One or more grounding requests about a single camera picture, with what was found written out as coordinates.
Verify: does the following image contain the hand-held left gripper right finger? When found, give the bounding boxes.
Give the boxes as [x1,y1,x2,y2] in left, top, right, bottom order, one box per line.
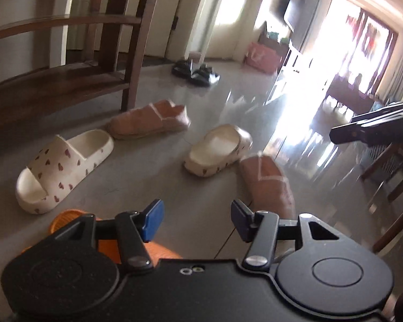
[231,199,340,272]

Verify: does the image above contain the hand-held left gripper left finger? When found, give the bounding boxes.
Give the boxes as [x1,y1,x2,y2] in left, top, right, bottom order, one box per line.
[55,199,165,274]

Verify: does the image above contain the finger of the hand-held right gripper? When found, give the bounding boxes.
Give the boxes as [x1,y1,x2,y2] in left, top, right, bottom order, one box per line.
[329,120,377,145]

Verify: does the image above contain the pink fuzzy slipper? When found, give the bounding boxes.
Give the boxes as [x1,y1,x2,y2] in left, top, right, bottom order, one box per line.
[238,153,297,229]
[107,99,192,140]

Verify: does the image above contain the white heart print slide slipper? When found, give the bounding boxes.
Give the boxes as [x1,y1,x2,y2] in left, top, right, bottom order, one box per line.
[183,124,253,178]
[15,129,115,215]

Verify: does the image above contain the orange slide slipper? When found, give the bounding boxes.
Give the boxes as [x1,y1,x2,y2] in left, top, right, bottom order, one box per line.
[20,209,183,265]

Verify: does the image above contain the wooden shoe rack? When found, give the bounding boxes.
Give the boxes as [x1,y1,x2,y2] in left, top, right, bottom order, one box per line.
[0,0,165,138]

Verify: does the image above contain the brown coffee table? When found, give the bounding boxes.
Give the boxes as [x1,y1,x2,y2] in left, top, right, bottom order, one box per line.
[324,74,387,115]

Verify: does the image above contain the grey curtain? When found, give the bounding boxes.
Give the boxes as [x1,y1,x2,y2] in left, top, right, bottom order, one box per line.
[376,35,403,103]

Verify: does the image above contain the wooden chair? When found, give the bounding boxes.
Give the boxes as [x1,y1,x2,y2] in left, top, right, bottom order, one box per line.
[359,141,403,254]

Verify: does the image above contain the white cabinet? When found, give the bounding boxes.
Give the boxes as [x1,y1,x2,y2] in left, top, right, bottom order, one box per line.
[272,42,311,104]

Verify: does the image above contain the pink printed box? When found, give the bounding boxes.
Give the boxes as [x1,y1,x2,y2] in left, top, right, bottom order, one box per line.
[244,42,283,74]

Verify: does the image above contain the wall television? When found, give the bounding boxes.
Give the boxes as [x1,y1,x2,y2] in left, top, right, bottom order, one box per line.
[284,0,304,32]

